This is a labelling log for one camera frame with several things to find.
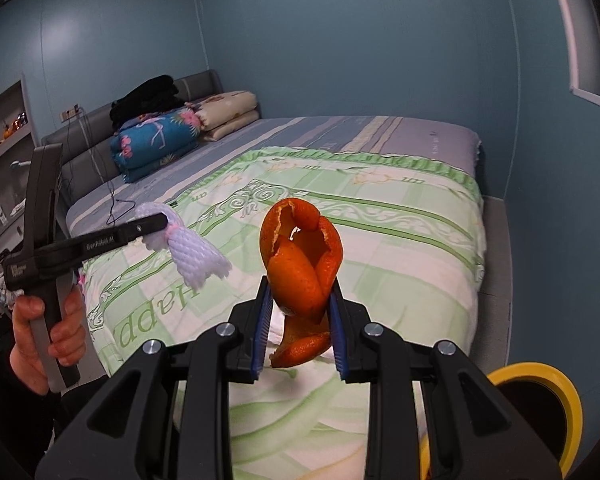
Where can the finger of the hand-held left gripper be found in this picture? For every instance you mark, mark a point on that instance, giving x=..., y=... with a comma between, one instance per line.
x=147, y=225

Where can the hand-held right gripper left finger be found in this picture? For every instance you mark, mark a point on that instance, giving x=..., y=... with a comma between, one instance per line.
x=265, y=325

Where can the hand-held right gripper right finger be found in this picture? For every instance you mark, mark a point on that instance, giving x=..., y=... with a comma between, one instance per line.
x=337, y=330

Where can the white foam fruit net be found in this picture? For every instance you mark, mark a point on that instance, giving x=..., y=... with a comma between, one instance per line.
x=195, y=255

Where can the orange peel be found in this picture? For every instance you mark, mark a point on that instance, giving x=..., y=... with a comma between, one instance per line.
x=300, y=270

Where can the yellow-rimmed black trash bin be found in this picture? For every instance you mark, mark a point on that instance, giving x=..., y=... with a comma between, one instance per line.
x=530, y=372

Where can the person's left forearm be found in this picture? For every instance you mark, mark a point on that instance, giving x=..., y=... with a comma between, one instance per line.
x=10, y=425

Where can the person's left hand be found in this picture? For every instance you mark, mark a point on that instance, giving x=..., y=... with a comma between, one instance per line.
x=72, y=330

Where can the folded blue floral quilt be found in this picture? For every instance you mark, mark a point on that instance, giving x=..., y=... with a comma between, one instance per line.
x=150, y=145

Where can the grey padded headboard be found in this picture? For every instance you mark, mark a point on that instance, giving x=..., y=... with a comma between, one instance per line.
x=95, y=125

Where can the green patterned blanket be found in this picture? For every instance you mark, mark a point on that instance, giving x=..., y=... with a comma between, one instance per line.
x=390, y=240

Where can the black clothes pile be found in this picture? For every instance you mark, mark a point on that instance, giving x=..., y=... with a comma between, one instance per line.
x=145, y=97

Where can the folded beige quilt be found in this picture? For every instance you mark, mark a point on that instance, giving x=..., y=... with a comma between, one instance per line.
x=227, y=110

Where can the white wall shelf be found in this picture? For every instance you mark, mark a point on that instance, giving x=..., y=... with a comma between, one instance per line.
x=5, y=185

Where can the wall power socket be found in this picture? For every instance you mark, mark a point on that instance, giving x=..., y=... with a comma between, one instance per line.
x=71, y=112

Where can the window with grey frame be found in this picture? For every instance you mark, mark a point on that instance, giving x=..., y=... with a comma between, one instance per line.
x=587, y=35

